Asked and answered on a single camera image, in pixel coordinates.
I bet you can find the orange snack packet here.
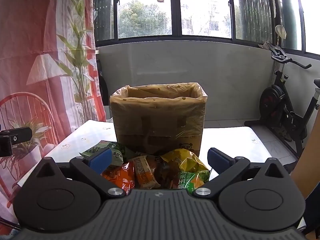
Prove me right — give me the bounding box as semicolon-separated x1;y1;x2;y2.
101;161;136;194

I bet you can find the green corn snack packet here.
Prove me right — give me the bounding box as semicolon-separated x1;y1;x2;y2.
177;170;210;193

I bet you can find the yellow snack bag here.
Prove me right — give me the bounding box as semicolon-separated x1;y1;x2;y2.
161;148;210;180

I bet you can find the beige cracker packet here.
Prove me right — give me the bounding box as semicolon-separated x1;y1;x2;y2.
131;155;160;189

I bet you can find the red floral curtain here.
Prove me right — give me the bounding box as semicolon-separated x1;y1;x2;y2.
1;0;105;223

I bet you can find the cardboard box with plastic liner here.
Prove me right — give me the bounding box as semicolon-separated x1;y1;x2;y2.
110;82;208;155

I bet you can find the black exercise bike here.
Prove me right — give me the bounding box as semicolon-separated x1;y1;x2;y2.
244;42;320;158

